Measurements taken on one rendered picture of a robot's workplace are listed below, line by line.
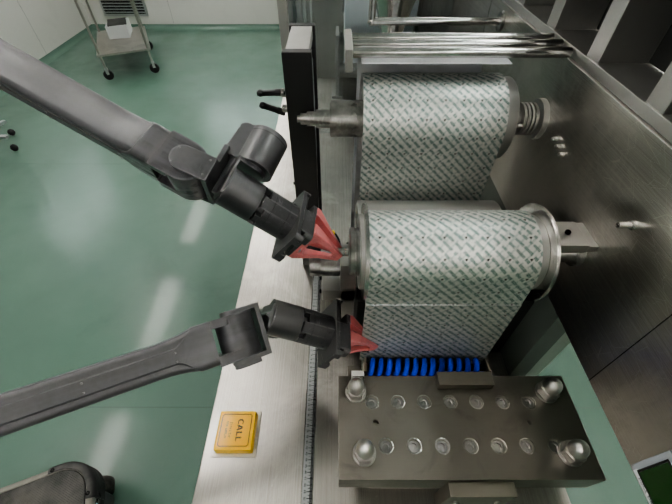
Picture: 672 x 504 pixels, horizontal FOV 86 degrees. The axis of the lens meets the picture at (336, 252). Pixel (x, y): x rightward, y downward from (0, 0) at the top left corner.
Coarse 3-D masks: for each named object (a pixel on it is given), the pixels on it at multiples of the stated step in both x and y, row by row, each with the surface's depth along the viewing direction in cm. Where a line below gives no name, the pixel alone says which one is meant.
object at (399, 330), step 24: (384, 312) 56; (408, 312) 56; (432, 312) 56; (456, 312) 56; (480, 312) 56; (504, 312) 56; (384, 336) 61; (408, 336) 61; (432, 336) 61; (456, 336) 61; (480, 336) 61
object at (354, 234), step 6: (354, 228) 53; (354, 234) 52; (354, 240) 51; (348, 246) 58; (354, 246) 51; (354, 252) 51; (348, 258) 58; (354, 258) 51; (354, 264) 52; (354, 270) 52
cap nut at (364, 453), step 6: (360, 444) 53; (366, 444) 53; (372, 444) 53; (354, 450) 54; (360, 450) 53; (366, 450) 52; (372, 450) 53; (354, 456) 55; (360, 456) 53; (366, 456) 52; (372, 456) 54; (360, 462) 54; (366, 462) 54; (372, 462) 55
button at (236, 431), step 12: (228, 420) 69; (240, 420) 69; (252, 420) 69; (228, 432) 68; (240, 432) 68; (252, 432) 68; (216, 444) 66; (228, 444) 66; (240, 444) 66; (252, 444) 67
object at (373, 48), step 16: (352, 48) 55; (368, 48) 56; (384, 48) 56; (400, 48) 56; (416, 48) 56; (432, 48) 56; (448, 48) 56; (464, 48) 56; (480, 48) 56; (496, 48) 56; (512, 48) 56; (528, 48) 56; (544, 48) 56; (560, 48) 56; (352, 64) 57
